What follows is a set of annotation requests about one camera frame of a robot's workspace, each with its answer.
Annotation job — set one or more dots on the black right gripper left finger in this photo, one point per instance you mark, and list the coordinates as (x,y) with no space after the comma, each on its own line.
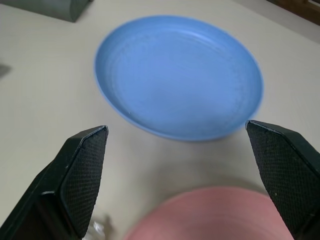
(67,185)

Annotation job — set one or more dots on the dark grey box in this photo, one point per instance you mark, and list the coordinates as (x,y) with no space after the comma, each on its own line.
(67,8)

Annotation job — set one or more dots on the clear crinkled plastic wrapper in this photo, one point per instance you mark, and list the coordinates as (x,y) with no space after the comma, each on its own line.
(98,226)

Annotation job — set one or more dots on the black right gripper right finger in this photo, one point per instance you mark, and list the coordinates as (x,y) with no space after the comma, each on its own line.
(282,170)

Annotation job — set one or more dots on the pink round bowl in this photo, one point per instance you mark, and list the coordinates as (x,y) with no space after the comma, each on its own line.
(210,215)

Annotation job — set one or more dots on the blue round plate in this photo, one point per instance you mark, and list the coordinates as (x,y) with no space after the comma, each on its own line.
(178,77)

